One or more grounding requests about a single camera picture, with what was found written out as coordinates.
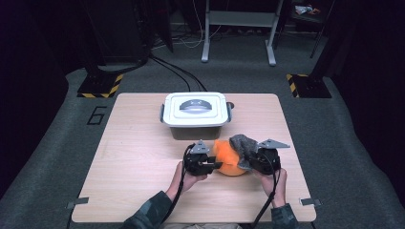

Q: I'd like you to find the white floor cable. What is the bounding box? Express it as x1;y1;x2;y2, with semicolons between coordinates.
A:
152;0;224;51

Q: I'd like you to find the orange plush toy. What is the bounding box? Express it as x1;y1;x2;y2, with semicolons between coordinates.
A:
212;138;248;177

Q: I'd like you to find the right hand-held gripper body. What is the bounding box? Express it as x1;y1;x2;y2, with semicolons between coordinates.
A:
250;138;290;176

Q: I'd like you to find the black striped stand base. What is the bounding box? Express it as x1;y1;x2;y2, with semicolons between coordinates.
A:
286;73;332;99
76;73;124;99

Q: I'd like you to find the white box lid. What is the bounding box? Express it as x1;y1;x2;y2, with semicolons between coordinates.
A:
162;92;230;128

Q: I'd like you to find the grey fuzzy cloth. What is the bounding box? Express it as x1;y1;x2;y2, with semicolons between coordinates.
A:
228;134;260;171

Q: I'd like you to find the dark cabinet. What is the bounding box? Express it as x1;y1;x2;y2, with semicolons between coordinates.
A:
84;0;151;66

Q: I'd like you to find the hand-held gripper cable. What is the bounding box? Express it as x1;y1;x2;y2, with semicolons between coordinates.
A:
251;156;281;229
160;143;196;229

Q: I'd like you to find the person's right hand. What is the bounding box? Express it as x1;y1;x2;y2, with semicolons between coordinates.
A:
254;167;288;208

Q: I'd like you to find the person's left hand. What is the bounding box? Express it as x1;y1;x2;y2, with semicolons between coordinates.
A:
165;161;208;202

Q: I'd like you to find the black floor cable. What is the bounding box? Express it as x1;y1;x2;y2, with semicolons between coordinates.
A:
152;55;209;94
149;56;192;94

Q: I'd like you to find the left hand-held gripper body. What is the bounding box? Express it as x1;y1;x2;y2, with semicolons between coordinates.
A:
183;138;214;177

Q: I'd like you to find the white metal desk frame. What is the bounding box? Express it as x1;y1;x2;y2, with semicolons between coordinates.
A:
201;0;285;67

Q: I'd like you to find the grey tape strip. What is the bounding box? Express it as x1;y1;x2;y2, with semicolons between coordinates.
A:
66;197;90;210
299;198;322;207

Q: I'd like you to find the clear grey storage box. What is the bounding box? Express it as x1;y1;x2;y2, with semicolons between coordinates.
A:
159;102;233;141

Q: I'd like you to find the left hand-held gripper cable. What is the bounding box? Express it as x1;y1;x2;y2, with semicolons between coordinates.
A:
160;143;196;229

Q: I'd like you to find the right hand-held gripper cable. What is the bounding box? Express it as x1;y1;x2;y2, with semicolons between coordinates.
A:
251;156;281;229

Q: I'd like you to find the colourful clutter on shelf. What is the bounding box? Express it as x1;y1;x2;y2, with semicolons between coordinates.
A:
294;4;322;16

